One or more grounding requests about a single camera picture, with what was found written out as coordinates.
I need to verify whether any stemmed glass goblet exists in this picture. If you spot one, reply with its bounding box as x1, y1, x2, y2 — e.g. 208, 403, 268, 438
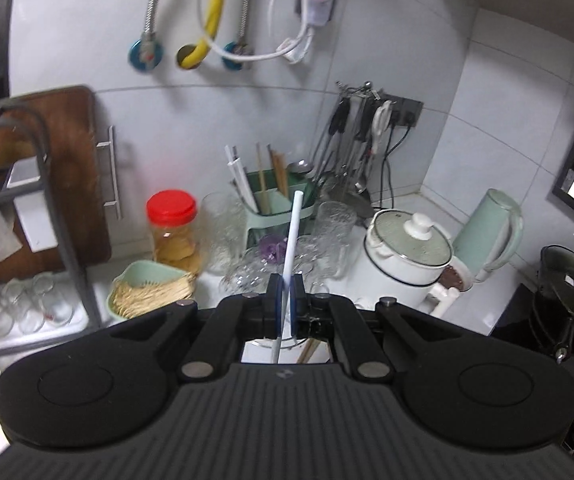
292, 240, 328, 286

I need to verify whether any white wall plug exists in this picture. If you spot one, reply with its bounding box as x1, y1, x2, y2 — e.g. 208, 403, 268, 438
299, 0, 337, 26

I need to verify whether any white drip tray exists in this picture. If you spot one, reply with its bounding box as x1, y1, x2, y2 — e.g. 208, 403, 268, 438
0, 280, 113, 356

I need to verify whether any black wok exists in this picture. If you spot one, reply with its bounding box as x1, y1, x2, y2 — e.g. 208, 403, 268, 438
537, 245, 574, 361

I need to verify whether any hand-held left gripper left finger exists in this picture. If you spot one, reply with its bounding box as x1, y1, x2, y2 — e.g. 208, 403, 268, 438
110, 274, 286, 381

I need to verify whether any purple cup lid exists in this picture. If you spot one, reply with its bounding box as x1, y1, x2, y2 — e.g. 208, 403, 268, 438
258, 237, 288, 263

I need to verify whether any cut glass tumbler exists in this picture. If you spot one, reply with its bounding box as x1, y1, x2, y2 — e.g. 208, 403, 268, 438
219, 247, 268, 293

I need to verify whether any green kettle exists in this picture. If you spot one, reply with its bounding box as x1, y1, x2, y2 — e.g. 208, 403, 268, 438
451, 187, 525, 283

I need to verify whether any white knife holder box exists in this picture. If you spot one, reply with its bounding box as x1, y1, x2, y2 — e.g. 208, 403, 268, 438
6, 160, 60, 253

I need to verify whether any red-lidded plastic jar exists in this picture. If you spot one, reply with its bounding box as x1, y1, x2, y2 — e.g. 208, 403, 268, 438
146, 189, 202, 276

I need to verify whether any dark wall socket strip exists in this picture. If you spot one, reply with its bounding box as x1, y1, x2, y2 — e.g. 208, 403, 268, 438
381, 92, 424, 128

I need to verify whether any white electric pot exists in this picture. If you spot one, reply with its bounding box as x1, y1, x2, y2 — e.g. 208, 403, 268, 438
354, 209, 455, 311

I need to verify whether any black gas stove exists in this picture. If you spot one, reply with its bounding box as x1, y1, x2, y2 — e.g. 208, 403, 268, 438
492, 284, 574, 461

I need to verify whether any steel hook rail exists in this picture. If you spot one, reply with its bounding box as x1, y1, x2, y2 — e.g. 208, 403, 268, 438
336, 80, 385, 103

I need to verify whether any steel braided hose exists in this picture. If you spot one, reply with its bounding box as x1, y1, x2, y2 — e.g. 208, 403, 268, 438
127, 0, 170, 70
222, 0, 258, 68

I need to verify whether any yellow hose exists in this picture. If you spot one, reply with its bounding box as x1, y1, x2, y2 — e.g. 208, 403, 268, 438
176, 0, 230, 70

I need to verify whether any patterned ceramic bowl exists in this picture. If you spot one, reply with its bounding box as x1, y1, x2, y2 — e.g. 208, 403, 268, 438
439, 265, 475, 293

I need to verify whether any wooden cutting board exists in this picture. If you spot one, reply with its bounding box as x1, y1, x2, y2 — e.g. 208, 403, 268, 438
0, 85, 114, 273

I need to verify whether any long white chopstick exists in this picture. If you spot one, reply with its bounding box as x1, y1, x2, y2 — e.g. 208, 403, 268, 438
224, 145, 257, 213
233, 145, 261, 210

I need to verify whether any green utensil holder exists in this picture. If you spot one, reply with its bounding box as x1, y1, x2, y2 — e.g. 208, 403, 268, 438
239, 171, 320, 246

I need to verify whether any tall textured glass mug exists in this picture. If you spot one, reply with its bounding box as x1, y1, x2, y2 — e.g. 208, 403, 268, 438
312, 201, 358, 281

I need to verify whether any black dish rack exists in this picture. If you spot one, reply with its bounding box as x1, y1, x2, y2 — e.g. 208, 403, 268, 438
0, 100, 108, 333

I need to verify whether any plain white chopstick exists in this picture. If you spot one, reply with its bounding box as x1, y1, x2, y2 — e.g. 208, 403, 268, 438
272, 190, 304, 367

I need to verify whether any green plastic basket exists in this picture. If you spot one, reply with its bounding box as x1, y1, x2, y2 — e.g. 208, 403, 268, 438
106, 260, 198, 321

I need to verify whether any black power cable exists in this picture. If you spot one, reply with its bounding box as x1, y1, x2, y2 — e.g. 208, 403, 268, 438
379, 125, 399, 208
389, 122, 413, 201

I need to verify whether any clear textured tumbler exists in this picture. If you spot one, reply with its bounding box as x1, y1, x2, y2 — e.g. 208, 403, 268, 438
199, 192, 248, 276

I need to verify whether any steel bar handle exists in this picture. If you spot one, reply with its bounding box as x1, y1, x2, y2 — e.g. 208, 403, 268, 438
96, 125, 124, 221

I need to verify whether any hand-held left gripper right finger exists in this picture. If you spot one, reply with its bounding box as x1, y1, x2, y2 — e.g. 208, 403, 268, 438
291, 274, 468, 381

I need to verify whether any speckled pot lid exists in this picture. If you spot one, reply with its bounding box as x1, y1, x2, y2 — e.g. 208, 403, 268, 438
369, 209, 454, 266

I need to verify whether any white pan handle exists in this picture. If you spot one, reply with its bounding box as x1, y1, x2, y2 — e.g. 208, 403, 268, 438
426, 282, 462, 318

